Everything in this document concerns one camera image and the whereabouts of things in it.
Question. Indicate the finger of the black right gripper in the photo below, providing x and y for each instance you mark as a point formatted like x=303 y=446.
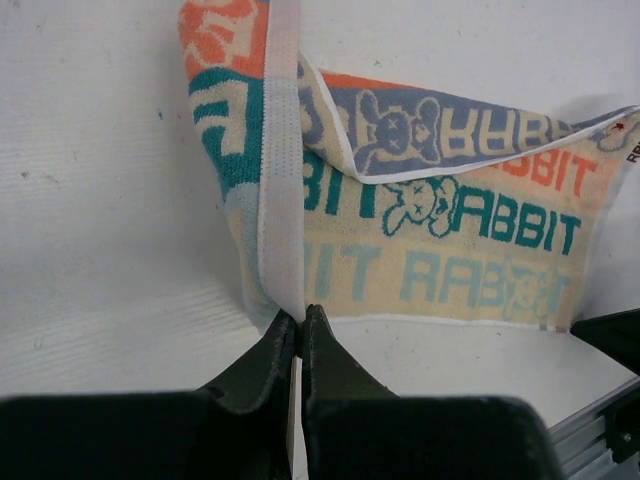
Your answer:
x=616 y=335

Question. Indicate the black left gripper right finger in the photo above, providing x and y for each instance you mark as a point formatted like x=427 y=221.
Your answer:
x=356 y=428

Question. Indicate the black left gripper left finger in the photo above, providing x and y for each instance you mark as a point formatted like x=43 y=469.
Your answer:
x=236 y=426

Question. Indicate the rabbit print towel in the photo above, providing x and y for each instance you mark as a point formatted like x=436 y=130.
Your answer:
x=377 y=199

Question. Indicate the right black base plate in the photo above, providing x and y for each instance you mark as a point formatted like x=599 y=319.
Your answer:
x=622 y=426

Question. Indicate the aluminium mounting rail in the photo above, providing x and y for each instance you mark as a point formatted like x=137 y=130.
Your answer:
x=580 y=444

